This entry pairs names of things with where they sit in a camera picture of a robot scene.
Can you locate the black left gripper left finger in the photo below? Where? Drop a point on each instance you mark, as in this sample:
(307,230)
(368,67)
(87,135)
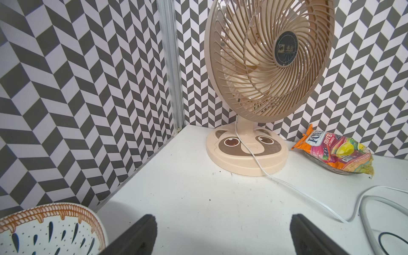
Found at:
(139,239)

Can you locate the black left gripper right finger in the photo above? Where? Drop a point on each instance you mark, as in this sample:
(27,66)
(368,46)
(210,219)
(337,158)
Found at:
(308,239)

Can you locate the beige raccoon desk fan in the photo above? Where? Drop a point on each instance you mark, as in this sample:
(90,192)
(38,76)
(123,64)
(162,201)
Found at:
(264,60)

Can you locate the colourful candy bag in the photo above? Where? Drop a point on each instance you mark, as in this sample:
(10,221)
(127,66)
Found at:
(336,153)

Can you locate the aluminium corner post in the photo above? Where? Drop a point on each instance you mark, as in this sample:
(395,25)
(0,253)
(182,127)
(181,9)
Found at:
(169,34)

